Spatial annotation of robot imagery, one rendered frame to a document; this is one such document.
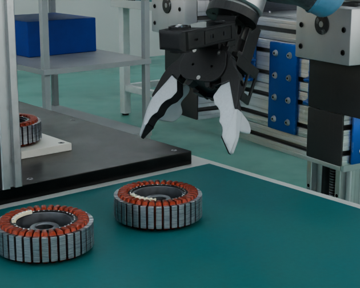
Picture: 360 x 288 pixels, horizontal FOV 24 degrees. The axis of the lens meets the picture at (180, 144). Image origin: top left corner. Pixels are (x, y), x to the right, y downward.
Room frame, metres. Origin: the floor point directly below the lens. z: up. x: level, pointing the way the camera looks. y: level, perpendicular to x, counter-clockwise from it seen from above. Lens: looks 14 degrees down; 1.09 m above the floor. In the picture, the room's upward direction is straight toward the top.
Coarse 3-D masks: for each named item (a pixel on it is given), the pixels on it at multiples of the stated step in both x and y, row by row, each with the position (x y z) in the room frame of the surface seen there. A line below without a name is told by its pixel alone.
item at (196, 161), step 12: (192, 156) 1.33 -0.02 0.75; (180, 168) 1.26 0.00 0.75; (228, 168) 1.26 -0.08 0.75; (120, 180) 1.19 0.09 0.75; (132, 180) 1.19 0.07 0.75; (276, 180) 1.19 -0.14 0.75; (60, 192) 1.13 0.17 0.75; (72, 192) 1.13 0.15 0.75; (312, 192) 1.13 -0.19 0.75; (12, 204) 1.07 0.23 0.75; (348, 204) 1.07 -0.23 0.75
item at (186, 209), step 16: (128, 192) 1.01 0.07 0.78; (144, 192) 1.03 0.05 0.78; (160, 192) 1.04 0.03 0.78; (176, 192) 1.03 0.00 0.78; (192, 192) 1.00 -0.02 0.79; (128, 208) 0.96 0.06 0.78; (144, 208) 0.95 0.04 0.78; (160, 208) 0.95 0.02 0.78; (176, 208) 0.96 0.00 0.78; (192, 208) 0.97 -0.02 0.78; (128, 224) 0.96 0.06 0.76; (144, 224) 0.95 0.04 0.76; (160, 224) 0.95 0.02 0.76; (176, 224) 0.96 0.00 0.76
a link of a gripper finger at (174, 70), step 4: (180, 60) 1.11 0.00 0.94; (172, 64) 1.12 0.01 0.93; (176, 64) 1.11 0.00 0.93; (168, 68) 1.12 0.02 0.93; (172, 68) 1.11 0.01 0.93; (176, 68) 1.11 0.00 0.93; (168, 72) 1.11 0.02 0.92; (172, 72) 1.11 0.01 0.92; (176, 72) 1.10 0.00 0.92; (164, 76) 1.11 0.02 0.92; (168, 76) 1.11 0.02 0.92; (176, 76) 1.10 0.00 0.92; (180, 76) 1.10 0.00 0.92; (160, 80) 1.11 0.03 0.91; (164, 80) 1.11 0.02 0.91; (180, 80) 1.10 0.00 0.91; (184, 80) 1.11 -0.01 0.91; (160, 84) 1.11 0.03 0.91; (156, 88) 1.11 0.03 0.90; (160, 88) 1.11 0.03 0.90; (156, 92) 1.11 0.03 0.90; (152, 96) 1.11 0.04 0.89
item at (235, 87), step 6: (228, 60) 1.07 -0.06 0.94; (234, 60) 1.07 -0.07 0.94; (228, 66) 1.06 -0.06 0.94; (234, 66) 1.06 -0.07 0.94; (228, 72) 1.06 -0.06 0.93; (234, 72) 1.05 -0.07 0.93; (222, 78) 1.06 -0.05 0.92; (228, 78) 1.05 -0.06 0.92; (234, 78) 1.05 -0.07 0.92; (240, 78) 1.05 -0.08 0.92; (222, 84) 1.05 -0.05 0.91; (234, 84) 1.04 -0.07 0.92; (240, 84) 1.04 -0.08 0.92; (234, 90) 1.04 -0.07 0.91; (240, 90) 1.04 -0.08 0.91; (234, 96) 1.03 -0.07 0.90; (240, 96) 1.04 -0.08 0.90; (234, 102) 1.03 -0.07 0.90; (240, 108) 1.03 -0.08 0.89
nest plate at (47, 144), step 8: (48, 136) 1.33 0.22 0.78; (32, 144) 1.28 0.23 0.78; (40, 144) 1.28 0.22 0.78; (48, 144) 1.28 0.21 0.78; (56, 144) 1.28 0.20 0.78; (64, 144) 1.28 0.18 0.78; (24, 152) 1.23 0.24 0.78; (32, 152) 1.24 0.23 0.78; (40, 152) 1.25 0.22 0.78; (48, 152) 1.26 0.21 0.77; (56, 152) 1.27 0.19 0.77
